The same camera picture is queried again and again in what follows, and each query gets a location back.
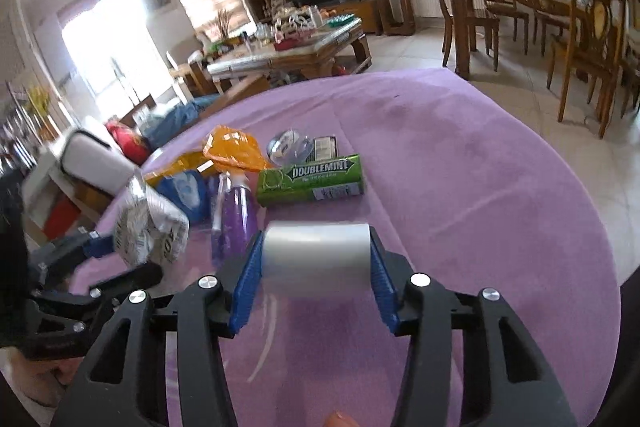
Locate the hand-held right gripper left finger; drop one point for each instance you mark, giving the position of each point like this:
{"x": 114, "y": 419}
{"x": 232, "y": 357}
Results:
{"x": 246, "y": 287}

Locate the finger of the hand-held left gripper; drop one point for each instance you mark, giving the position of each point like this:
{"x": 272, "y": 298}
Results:
{"x": 125, "y": 279}
{"x": 100, "y": 246}

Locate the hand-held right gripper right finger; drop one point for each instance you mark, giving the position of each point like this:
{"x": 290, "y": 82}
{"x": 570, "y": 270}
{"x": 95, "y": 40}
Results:
{"x": 386, "y": 292}

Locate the silver packet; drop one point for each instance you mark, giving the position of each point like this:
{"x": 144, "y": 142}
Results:
{"x": 145, "y": 222}

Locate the white plastic cap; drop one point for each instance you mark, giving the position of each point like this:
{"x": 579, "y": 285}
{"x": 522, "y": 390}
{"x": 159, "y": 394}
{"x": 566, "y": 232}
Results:
{"x": 317, "y": 257}

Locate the person's left hand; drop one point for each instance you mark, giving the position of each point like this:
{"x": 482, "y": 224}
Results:
{"x": 35, "y": 382}

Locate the person's right hand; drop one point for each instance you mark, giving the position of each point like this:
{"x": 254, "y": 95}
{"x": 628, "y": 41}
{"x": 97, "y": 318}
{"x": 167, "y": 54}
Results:
{"x": 341, "y": 420}

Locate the red storage box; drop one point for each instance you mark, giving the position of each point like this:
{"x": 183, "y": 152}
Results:
{"x": 62, "y": 219}

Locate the purple plastic bottle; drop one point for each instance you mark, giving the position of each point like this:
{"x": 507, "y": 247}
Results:
{"x": 237, "y": 217}

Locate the white sofa cushion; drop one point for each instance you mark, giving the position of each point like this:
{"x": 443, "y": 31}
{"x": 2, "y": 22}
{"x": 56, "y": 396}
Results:
{"x": 95, "y": 159}

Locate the blue snack packet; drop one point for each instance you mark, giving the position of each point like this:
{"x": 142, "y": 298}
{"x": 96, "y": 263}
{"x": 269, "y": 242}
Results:
{"x": 185, "y": 193}

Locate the red embroidered cushion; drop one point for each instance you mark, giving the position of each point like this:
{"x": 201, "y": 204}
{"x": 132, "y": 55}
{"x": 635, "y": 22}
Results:
{"x": 127, "y": 142}

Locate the yellow snack wrapper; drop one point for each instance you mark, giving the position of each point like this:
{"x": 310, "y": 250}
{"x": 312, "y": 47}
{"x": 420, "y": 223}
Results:
{"x": 175, "y": 167}

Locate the row of bottles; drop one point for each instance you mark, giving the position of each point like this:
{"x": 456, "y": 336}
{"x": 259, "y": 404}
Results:
{"x": 12, "y": 147}

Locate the green gum box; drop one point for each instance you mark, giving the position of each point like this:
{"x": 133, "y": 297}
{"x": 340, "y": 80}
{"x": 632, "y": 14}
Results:
{"x": 310, "y": 181}

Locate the purple table cloth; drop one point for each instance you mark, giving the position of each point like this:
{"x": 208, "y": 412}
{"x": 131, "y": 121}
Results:
{"x": 450, "y": 182}

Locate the orange plastic wrapper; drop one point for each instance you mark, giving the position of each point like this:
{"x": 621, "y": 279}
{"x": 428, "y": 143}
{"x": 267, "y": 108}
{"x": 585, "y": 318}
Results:
{"x": 232, "y": 148}

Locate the blue garment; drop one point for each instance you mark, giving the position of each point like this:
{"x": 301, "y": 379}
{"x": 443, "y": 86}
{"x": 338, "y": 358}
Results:
{"x": 175, "y": 122}

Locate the clear round plastic blister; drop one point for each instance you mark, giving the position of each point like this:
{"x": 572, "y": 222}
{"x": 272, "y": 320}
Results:
{"x": 287, "y": 147}

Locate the yellow artificial flowers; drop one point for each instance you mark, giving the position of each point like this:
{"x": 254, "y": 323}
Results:
{"x": 37, "y": 99}

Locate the wooden armchair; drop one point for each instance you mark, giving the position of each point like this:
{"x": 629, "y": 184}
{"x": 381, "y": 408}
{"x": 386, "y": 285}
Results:
{"x": 192, "y": 77}

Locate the glass balcony door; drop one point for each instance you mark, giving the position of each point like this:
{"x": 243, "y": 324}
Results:
{"x": 110, "y": 52}

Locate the wooden sofa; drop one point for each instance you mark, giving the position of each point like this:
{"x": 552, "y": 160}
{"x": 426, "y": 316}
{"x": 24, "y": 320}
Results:
{"x": 245, "y": 89}

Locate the wooden coffee table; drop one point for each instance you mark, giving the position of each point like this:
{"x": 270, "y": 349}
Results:
{"x": 320, "y": 49}

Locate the dried branches in vase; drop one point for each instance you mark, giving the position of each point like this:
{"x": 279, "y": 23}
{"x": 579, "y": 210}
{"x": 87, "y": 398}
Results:
{"x": 223, "y": 24}

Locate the white thermos bottle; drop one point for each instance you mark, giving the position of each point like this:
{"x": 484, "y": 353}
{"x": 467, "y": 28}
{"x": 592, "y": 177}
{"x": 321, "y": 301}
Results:
{"x": 316, "y": 16}

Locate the wooden television cabinet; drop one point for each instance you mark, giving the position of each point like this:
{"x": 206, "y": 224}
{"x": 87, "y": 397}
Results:
{"x": 365, "y": 12}

